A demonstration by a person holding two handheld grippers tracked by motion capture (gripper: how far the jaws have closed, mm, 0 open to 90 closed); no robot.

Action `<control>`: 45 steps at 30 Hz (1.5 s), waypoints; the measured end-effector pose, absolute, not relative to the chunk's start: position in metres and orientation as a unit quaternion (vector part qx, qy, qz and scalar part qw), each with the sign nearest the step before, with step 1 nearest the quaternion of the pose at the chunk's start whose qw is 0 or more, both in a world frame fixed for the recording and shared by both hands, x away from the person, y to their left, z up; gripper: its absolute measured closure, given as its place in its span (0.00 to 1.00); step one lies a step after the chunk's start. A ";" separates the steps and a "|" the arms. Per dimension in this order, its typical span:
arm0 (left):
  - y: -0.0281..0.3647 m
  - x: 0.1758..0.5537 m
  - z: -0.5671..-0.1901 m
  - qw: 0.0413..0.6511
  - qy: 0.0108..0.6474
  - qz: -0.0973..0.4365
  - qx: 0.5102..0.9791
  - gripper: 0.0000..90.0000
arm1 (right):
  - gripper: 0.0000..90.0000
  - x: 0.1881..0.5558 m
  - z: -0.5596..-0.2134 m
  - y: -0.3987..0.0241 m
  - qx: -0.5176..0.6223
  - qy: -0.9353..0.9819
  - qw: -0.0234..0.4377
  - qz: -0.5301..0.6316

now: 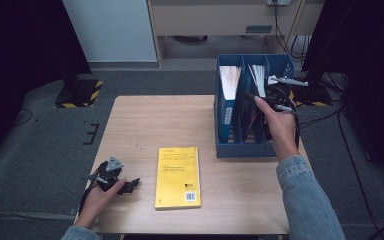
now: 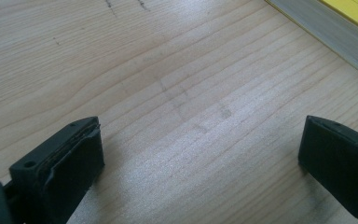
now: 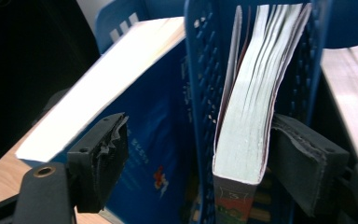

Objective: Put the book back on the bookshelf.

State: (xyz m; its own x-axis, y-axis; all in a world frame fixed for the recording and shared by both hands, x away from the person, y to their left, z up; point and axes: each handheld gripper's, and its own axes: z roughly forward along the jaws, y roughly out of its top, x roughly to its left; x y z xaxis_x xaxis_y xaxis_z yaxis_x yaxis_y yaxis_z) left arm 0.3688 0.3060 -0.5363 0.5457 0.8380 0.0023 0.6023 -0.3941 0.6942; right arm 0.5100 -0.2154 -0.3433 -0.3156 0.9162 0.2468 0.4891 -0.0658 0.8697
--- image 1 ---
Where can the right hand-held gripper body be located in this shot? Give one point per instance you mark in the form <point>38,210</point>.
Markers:
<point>280,96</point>

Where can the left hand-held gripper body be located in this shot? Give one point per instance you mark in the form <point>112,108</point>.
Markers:
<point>108,173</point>

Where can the dark blue illustrated book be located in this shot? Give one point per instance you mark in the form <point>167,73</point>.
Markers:
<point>258,76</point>

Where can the light blue book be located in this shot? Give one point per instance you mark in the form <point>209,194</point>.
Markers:
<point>230,80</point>

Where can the yellow book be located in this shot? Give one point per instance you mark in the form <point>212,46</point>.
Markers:
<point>178,180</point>

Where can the blue plastic file rack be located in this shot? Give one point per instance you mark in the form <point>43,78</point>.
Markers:
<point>233,150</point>

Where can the person's left hand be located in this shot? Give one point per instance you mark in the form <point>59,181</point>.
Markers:
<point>96,203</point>

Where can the person's right hand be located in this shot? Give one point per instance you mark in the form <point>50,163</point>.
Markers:
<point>283,133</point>

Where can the black striped stand base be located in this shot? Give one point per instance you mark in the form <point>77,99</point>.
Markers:
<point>313,96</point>
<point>78,95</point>

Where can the grey cabinet label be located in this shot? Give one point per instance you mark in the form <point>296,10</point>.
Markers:
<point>258,29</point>

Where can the beige cabinet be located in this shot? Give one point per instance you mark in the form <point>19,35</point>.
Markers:
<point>213,20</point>

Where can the black curtain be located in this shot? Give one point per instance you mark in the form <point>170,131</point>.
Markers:
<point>363,40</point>
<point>20,50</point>

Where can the white panel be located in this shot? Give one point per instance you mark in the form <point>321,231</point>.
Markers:
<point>110,30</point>

